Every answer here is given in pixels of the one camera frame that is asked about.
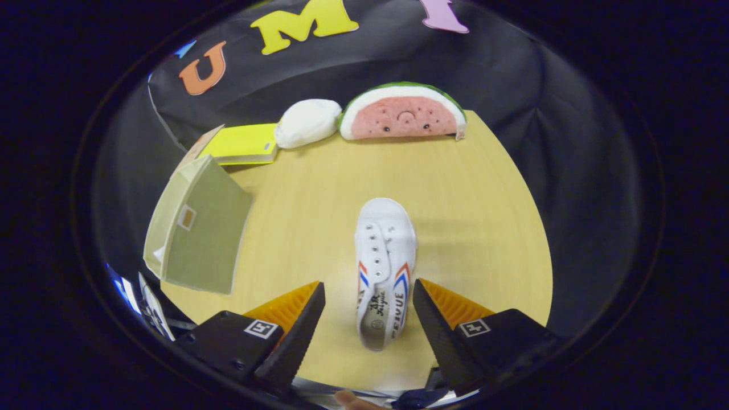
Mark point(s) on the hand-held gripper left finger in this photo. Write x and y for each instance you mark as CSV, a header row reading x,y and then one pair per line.
x,y
296,336

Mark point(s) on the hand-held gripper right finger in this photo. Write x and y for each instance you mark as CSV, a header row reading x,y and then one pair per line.
x,y
441,336

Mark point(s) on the white canvas shoe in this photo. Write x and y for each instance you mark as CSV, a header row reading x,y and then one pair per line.
x,y
387,239

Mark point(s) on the beige fabric storage box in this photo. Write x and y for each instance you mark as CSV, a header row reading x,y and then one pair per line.
x,y
205,239

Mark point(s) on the white device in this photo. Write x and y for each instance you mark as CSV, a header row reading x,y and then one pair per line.
x,y
155,307

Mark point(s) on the small lit screen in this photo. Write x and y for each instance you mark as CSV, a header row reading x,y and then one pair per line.
x,y
124,290

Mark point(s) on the yellow book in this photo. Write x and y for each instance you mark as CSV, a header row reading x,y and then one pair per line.
x,y
242,142

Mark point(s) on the beige book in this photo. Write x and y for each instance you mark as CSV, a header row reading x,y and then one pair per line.
x,y
200,146

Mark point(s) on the white plush toy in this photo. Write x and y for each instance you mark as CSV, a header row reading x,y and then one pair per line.
x,y
307,122

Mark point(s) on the watermelon slice plush toy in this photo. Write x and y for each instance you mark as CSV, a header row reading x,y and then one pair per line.
x,y
404,117

